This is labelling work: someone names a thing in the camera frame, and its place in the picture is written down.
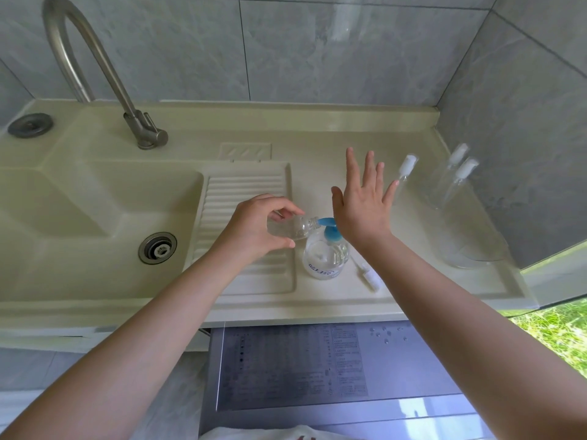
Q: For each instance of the person's right hand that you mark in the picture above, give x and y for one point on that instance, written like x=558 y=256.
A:
x=364 y=213

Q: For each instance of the person's left hand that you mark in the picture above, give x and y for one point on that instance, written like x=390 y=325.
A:
x=245 y=231

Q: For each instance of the small clear bottle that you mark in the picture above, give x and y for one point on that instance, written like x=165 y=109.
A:
x=438 y=183
x=447 y=194
x=296 y=226
x=406 y=167

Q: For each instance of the clear hand sanitizer pump bottle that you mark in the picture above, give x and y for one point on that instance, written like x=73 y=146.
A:
x=325 y=261

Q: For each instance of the white spray cap with tube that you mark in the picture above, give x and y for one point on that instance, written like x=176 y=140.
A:
x=371 y=280
x=458 y=153
x=467 y=168

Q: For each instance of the person's left forearm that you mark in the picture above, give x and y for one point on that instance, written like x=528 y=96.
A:
x=114 y=348

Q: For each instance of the person's right forearm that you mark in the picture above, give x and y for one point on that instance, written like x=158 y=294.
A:
x=472 y=329

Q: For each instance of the person's white shirt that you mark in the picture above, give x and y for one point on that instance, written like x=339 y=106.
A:
x=266 y=434

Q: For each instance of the steel sink drain strainer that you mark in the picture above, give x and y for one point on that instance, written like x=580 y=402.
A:
x=158 y=248

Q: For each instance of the grey washing machine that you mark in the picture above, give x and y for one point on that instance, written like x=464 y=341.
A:
x=403 y=371

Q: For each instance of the cream sink with washboard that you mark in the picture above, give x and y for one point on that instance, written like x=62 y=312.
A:
x=55 y=210

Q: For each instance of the curved steel faucet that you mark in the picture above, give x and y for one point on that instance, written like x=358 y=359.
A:
x=110 y=68

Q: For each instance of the glass window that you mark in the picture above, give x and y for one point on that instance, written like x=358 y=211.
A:
x=555 y=316

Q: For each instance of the white cabinet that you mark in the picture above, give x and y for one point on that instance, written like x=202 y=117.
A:
x=46 y=341

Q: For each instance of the round steel hole cover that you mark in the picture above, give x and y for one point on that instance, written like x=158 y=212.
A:
x=30 y=125

